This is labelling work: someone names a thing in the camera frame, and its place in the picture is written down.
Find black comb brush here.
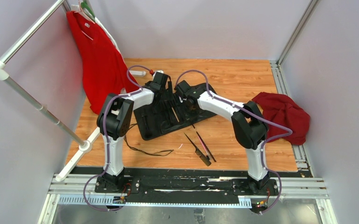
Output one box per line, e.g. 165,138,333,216
185,134,211,166

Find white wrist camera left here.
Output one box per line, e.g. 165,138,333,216
149,70,164,75

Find dark red crumpled cloth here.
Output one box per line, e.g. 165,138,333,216
252,92,311,145

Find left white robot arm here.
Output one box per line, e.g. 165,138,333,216
97,71,171,193

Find green white hangers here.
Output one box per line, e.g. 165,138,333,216
70,0,96,23

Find red hanging shirt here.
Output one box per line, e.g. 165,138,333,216
66,11,139,114

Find black makeup brush roll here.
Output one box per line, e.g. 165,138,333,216
133,92,216,140

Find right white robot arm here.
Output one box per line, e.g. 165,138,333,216
174,80,269,195

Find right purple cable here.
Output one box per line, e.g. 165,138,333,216
174,70,294,214

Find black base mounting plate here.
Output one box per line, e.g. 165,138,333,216
95,168,279,204

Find metal clothes rack pole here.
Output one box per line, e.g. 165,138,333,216
0,0,85,182

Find aluminium frame post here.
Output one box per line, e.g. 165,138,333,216
276,0,320,66

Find pink handled makeup brush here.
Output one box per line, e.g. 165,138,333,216
198,137,210,160

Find black tie cord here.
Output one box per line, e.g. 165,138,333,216
124,136,174,157

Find black angled brush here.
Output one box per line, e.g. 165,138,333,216
196,131,217,162

